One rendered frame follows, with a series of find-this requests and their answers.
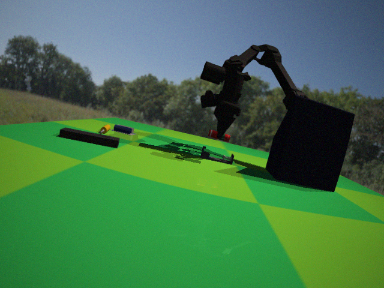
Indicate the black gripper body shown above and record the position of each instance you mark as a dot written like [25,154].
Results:
[229,106]

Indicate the black rectangular bar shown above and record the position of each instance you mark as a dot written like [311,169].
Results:
[94,138]

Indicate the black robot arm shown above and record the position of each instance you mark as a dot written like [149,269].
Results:
[231,72]

